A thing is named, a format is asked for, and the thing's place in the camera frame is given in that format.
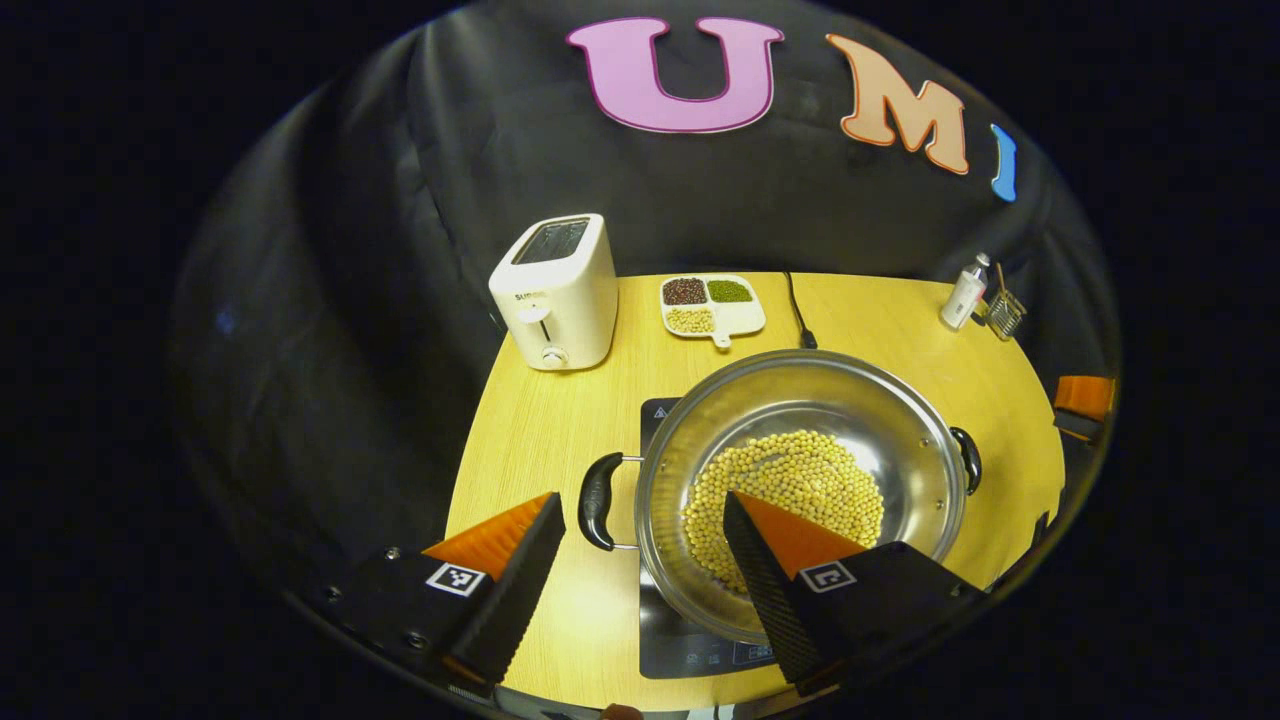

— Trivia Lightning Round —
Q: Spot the white toaster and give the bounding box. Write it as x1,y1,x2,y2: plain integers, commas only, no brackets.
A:
488,213,619,372

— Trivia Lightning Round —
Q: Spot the clear glass holder with stick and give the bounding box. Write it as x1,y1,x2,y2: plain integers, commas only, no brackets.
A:
985,263,1028,342

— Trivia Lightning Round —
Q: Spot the black power cable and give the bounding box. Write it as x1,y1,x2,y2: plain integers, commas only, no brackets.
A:
782,270,819,351

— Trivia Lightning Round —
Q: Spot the pile of yellow soybeans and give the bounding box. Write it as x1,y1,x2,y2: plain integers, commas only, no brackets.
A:
682,430,886,593

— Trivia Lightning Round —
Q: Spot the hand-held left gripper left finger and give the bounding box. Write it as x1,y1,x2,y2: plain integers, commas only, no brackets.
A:
325,492,567,697

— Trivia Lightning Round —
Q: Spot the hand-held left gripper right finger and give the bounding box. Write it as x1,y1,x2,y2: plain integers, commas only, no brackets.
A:
722,490,988,697

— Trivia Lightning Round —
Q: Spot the black induction cooktop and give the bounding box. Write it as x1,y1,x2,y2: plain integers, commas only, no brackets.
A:
638,397,801,681

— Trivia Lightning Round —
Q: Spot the white divided dish of beans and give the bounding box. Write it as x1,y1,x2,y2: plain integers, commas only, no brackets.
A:
660,274,767,349

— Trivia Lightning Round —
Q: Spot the stainless steel pot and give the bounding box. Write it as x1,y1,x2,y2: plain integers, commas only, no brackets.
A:
578,349,983,644

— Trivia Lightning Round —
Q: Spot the white bottle with red label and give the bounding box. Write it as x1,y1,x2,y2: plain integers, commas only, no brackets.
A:
940,252,991,331

